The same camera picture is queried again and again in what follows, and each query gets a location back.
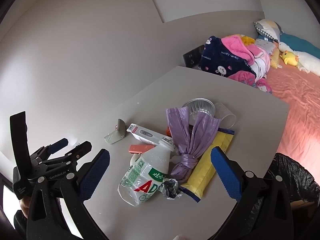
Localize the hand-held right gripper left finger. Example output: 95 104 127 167
26 148 111 240

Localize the pink card box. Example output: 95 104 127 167
129 144 155 155

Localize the pink bed sheet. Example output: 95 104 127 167
265 62 320 170

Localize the clear plastic bottle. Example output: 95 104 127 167
118 140 177 207

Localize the small white bottle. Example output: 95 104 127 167
170 147 183 165

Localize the white plush toy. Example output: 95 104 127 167
278 41 320 77

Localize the yellow fluffy cloth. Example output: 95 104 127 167
241 35 255 47

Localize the purple plastic bag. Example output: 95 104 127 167
166 106 222 183

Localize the pink fleece blanket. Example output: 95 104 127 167
221 34 273 94

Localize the yellow zip bag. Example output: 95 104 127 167
179 127 235 203

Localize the black trash bag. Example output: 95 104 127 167
265 152 320 240

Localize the yellow duck plush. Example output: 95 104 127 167
279 51 299 67

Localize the foil baking cup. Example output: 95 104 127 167
182 98 216 125

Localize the grey corner guard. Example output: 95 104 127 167
104 119 126 145

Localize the black wall socket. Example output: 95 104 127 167
182 44 205 68

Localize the teal pillow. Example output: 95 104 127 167
257 34 320 60

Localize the patterned pillow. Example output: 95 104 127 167
254 19 284 43

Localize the clear plastic cup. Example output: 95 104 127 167
214 102 237 129

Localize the white thermometer box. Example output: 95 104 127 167
126 123 175 148

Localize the foil wrapper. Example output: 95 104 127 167
161 177 184 200

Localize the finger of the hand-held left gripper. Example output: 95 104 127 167
56 141 92 164
42 137 69 157

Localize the yellow dotted pillow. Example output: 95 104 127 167
271 47 283 69

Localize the navy printed blanket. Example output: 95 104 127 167
199 35 258 80

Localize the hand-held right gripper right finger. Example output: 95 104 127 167
210 146 294 240

